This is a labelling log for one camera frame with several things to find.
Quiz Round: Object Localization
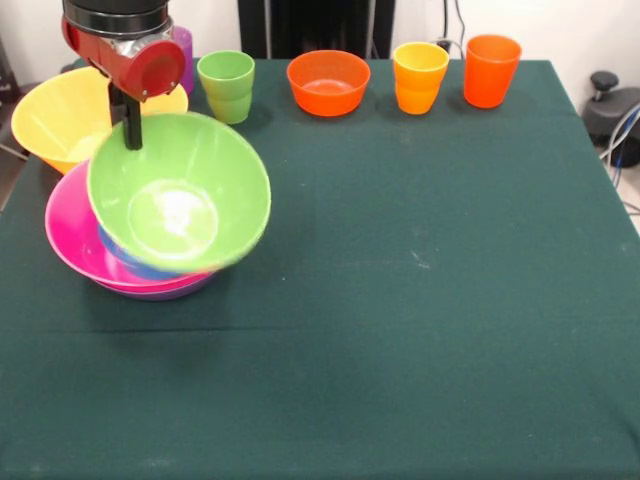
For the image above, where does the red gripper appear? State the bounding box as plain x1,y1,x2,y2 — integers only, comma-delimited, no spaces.
60,14,187,151

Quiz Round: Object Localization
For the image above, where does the green bowl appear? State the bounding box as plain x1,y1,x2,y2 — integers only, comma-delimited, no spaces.
86,111,273,275

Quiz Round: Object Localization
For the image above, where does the large pink bowl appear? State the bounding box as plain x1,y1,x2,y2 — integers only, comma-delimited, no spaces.
44,162,226,294

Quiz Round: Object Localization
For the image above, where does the blue bowl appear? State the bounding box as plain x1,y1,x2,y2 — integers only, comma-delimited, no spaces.
98,224,181,281

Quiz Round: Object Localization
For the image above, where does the large yellow bowl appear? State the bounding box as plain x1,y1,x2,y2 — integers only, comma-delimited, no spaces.
10,66,190,176

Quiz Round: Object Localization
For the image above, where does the purple cup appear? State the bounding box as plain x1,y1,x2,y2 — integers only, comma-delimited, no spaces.
172,26,195,96

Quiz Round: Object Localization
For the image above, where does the green cup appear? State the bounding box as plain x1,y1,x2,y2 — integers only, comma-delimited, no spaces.
196,50,257,126

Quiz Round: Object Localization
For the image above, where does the dark grey equipment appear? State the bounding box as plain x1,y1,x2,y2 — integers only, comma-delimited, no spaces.
0,37,24,109

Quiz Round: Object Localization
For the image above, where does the purple bowl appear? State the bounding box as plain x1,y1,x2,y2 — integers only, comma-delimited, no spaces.
94,272,217,302

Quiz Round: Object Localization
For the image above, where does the orange bowl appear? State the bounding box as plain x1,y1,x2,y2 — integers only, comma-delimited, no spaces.
286,49,372,118

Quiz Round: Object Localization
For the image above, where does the yellow-orange cup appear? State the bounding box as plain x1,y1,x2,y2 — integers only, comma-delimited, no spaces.
392,41,451,116

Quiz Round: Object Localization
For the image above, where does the dark green tablecloth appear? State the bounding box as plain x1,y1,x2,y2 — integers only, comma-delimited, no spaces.
0,55,640,480

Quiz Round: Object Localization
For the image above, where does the orange cup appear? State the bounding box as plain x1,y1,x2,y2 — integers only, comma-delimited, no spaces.
462,33,523,110

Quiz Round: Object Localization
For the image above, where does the black wall cable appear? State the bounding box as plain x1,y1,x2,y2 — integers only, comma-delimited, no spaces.
438,0,467,53

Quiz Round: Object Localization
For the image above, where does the blue-grey cable bundle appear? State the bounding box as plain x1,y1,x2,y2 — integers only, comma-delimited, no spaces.
598,102,640,169

